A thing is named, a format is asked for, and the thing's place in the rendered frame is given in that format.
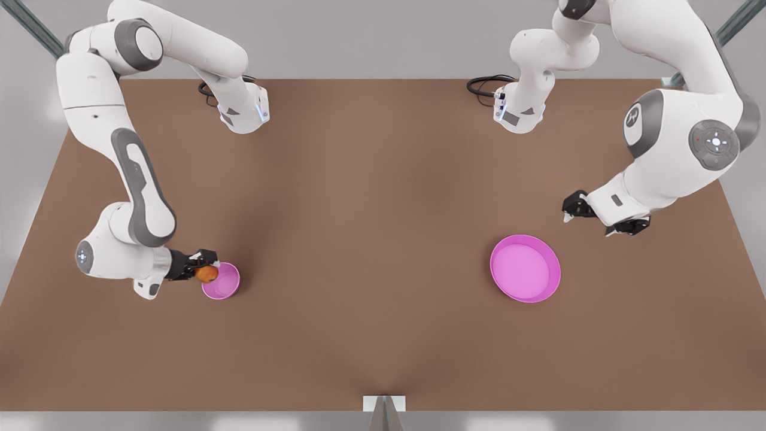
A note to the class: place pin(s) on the orange red apple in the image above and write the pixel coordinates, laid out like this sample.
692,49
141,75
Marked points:
207,274

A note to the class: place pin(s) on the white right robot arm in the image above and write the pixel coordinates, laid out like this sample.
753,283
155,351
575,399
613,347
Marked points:
90,96

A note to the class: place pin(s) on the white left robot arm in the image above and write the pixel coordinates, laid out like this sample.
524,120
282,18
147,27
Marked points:
670,131

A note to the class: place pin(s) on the small pink bowl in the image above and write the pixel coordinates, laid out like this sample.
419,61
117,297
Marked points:
225,282

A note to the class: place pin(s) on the pink round plate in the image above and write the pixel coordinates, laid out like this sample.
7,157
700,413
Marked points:
524,269

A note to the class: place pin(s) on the silver frame post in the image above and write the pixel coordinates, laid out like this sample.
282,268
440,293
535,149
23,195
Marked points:
737,23
384,413
36,28

